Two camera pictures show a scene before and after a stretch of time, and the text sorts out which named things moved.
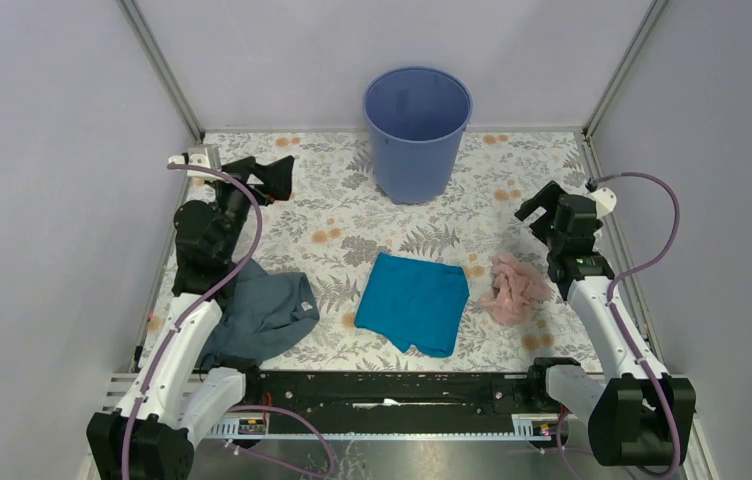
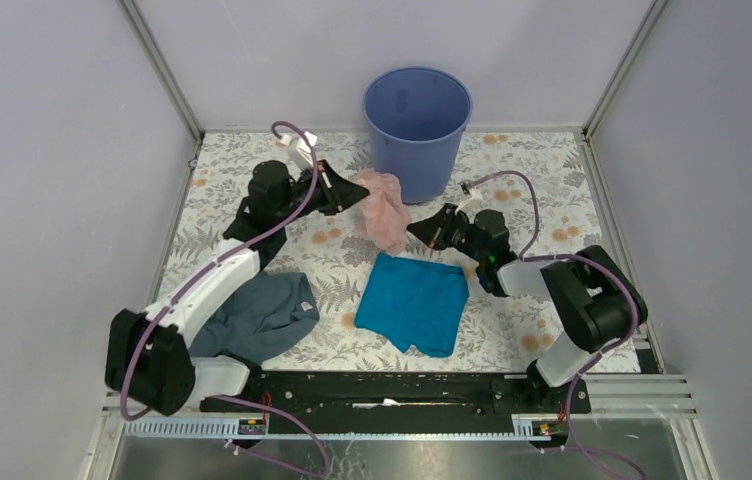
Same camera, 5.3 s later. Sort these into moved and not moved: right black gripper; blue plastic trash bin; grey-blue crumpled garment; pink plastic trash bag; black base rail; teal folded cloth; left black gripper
Moved: left black gripper; pink plastic trash bag; right black gripper
Not moved: blue plastic trash bin; grey-blue crumpled garment; black base rail; teal folded cloth
